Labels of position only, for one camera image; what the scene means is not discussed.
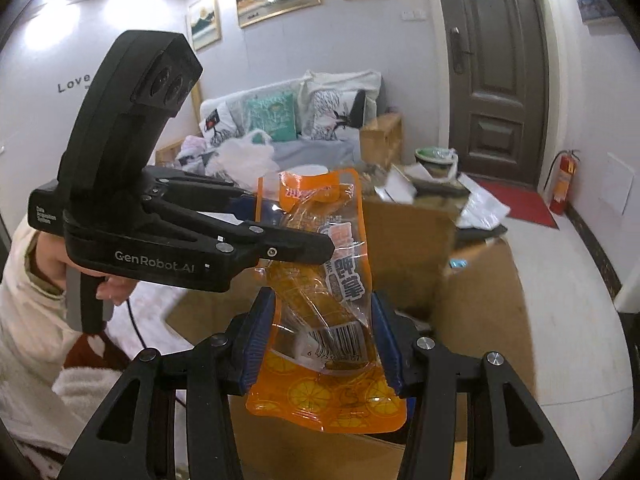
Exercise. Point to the brown cardboard box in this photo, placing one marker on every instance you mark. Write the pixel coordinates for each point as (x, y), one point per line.
(480, 310)

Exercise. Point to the person's left hand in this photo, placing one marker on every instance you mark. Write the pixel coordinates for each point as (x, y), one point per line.
(117, 290)

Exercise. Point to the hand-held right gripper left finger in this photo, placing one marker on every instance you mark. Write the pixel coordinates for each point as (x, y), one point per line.
(257, 350)

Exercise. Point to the red fire extinguisher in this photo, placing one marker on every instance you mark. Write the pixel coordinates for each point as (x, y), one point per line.
(562, 185)

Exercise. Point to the white bowl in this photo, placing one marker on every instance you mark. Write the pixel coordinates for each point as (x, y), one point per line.
(307, 169)

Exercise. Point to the orange clear snack packet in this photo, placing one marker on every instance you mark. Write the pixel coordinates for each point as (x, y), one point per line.
(320, 400)

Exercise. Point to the light blue snack packet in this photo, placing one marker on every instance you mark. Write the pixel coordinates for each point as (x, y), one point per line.
(458, 264)

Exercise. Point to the grey sofa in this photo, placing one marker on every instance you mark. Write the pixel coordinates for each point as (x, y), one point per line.
(235, 102)

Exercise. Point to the white light switch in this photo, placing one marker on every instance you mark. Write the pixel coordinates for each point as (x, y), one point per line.
(413, 14)

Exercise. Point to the teal tree cushion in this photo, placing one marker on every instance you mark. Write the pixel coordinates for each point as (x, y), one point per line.
(270, 117)

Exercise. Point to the person's left forearm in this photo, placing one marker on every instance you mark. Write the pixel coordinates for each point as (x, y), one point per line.
(30, 280)

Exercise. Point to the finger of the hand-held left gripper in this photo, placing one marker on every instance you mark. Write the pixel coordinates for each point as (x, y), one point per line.
(200, 182)
(280, 247)

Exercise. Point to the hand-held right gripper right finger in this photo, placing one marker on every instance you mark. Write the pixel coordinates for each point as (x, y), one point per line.
(387, 355)

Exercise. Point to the person's fleece pajamas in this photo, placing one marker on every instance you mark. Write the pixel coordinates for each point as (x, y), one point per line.
(75, 390)

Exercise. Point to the white wall panel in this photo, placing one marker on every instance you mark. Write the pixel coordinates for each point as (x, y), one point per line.
(616, 185)

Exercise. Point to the white red-print cushion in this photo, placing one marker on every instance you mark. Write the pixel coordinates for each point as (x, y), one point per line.
(217, 127)

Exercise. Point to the dark grey door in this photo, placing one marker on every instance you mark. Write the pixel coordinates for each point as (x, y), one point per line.
(490, 85)

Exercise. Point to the wooden side table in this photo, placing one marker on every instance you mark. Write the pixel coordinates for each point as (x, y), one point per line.
(382, 137)

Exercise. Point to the small framed mountain painting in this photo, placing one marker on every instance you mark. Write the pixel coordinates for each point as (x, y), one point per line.
(205, 22)

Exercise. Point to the white plastic wrapper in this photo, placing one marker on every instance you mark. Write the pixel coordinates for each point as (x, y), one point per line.
(482, 205)

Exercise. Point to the white black-tree cushion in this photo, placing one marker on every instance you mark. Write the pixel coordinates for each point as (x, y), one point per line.
(327, 115)

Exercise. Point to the red doormat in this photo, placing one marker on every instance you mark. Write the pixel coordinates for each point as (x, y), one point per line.
(520, 205)

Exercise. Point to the white printed plastic bag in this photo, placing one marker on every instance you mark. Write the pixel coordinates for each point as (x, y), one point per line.
(250, 157)

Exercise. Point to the green bowl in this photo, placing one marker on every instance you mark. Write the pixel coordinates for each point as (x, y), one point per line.
(435, 160)

